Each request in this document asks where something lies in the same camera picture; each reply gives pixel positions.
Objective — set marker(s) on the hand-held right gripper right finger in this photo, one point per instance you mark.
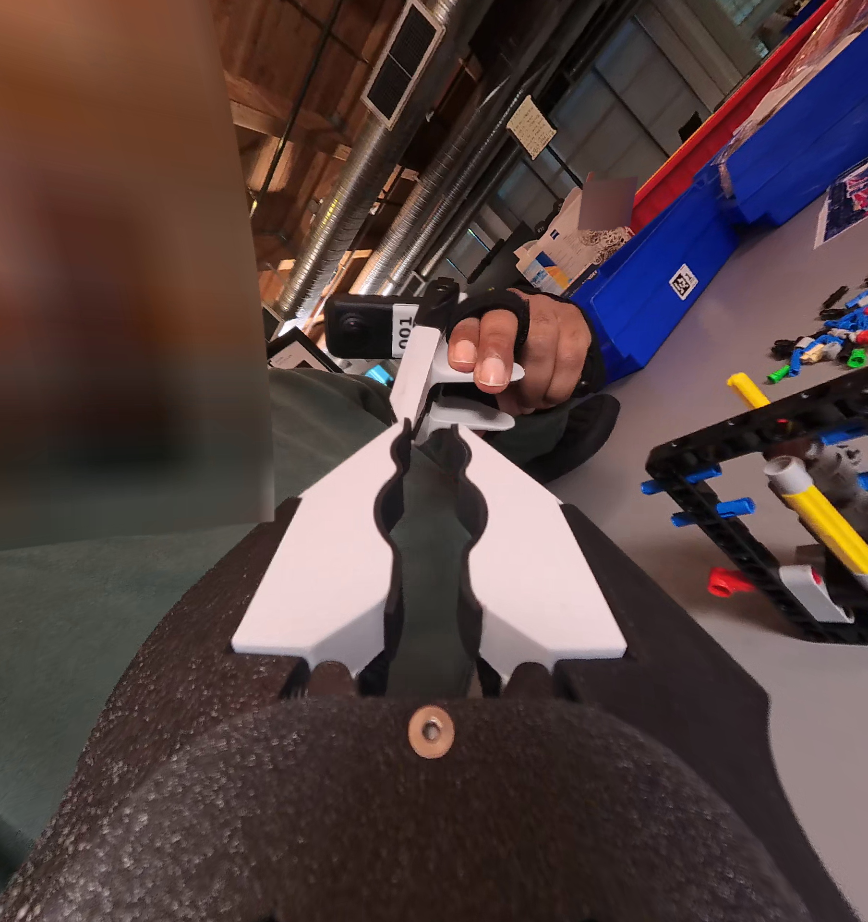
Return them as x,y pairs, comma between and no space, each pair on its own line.
542,576

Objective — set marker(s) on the person's left hand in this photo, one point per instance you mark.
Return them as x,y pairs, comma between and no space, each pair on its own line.
549,353

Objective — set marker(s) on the yellow lego axle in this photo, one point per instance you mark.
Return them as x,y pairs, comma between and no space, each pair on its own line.
749,390

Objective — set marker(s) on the white gear model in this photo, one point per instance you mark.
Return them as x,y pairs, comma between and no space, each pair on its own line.
603,245

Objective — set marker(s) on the paper note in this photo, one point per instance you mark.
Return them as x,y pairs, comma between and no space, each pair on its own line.
531,126

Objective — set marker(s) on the white cardboard box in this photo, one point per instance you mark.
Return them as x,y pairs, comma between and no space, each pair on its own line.
549,245

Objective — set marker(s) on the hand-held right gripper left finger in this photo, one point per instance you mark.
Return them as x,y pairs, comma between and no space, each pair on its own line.
319,576

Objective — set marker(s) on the black lego frame assembly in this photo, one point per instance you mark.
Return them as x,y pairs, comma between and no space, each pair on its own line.
765,432

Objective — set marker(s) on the red storage bin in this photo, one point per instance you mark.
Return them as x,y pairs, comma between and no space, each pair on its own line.
707,151

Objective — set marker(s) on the metal air duct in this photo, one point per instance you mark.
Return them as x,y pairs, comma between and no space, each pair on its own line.
376,151

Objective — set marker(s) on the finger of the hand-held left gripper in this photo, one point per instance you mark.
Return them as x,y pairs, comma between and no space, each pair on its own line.
416,374

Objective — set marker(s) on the sticker sheet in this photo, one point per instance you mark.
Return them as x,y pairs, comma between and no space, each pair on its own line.
862,191

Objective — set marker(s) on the pile of small lego pieces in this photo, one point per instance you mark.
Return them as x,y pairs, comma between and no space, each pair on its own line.
844,331

